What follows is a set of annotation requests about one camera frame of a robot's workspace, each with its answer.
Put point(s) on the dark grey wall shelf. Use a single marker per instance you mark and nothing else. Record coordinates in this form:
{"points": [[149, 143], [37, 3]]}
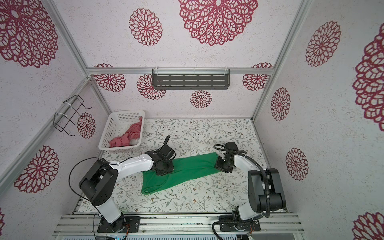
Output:
{"points": [[191, 80]]}

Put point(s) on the green tank top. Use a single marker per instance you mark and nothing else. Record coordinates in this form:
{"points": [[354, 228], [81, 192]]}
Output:
{"points": [[185, 169]]}

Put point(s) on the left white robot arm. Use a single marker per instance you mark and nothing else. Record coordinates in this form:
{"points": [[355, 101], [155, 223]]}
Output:
{"points": [[99, 182]]}

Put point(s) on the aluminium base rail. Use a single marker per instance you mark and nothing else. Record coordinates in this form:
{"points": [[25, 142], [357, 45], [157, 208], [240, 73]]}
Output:
{"points": [[177, 224]]}

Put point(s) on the pink tank top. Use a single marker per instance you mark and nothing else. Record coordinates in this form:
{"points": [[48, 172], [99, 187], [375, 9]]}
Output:
{"points": [[133, 133]]}

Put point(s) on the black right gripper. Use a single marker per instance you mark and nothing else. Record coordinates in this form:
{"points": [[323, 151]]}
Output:
{"points": [[218, 165]]}

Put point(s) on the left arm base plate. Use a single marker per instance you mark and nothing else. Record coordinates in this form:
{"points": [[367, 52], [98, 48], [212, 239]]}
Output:
{"points": [[123, 224]]}

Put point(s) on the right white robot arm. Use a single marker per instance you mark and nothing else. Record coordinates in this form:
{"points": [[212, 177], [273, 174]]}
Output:
{"points": [[265, 189]]}

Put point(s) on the white plastic laundry basket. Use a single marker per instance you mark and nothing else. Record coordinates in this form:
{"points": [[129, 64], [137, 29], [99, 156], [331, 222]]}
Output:
{"points": [[117, 124]]}

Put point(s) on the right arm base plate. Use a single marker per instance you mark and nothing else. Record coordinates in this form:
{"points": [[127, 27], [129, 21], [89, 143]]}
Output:
{"points": [[226, 226]]}

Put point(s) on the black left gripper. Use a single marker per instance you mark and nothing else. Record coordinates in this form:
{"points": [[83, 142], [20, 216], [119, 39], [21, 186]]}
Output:
{"points": [[171, 169]]}

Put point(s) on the black wire wall rack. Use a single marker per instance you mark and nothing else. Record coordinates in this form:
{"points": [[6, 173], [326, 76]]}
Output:
{"points": [[62, 119]]}

